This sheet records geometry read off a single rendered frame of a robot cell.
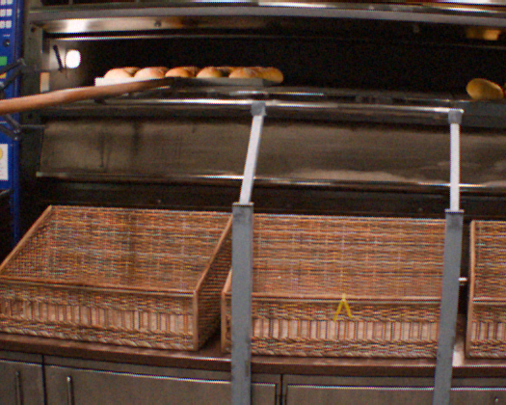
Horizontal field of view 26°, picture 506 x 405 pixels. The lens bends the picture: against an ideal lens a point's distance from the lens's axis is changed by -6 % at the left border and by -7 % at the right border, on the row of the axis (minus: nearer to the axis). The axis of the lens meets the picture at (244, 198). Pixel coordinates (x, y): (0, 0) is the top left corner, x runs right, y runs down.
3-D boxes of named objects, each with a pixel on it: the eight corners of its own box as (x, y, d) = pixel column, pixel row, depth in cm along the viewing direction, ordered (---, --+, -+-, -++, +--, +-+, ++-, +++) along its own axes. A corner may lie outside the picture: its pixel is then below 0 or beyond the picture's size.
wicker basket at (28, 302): (50, 296, 331) (48, 203, 328) (238, 310, 321) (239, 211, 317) (-10, 332, 284) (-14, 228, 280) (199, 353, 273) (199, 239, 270)
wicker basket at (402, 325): (247, 311, 321) (248, 211, 317) (446, 315, 313) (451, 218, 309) (217, 354, 273) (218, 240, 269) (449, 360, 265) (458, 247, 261)
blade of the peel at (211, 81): (262, 87, 359) (262, 77, 359) (94, 86, 369) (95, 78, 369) (280, 83, 394) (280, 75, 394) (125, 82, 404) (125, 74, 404)
